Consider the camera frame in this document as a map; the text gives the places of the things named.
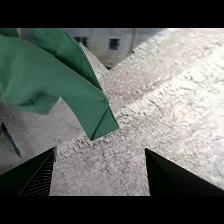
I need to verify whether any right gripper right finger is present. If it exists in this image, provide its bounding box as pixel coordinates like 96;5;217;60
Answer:
144;147;224;197

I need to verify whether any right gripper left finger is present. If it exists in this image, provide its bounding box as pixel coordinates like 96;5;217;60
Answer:
0;146;57;197

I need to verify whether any green T-shirt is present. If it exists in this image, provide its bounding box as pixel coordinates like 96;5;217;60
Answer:
0;28;120;142

